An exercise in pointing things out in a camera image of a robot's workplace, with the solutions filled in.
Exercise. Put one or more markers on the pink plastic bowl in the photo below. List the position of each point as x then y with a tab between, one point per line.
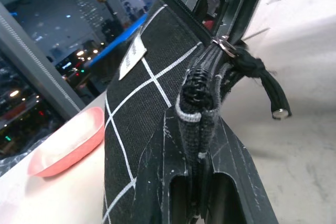
71	145

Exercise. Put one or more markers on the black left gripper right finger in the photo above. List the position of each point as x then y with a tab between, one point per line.
236	182

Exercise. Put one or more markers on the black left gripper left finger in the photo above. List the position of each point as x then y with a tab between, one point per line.
155	171

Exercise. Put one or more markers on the grey window frame post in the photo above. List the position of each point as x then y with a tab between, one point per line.
39	58

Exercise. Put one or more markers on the black grid pencil pouch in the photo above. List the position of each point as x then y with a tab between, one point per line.
147	82

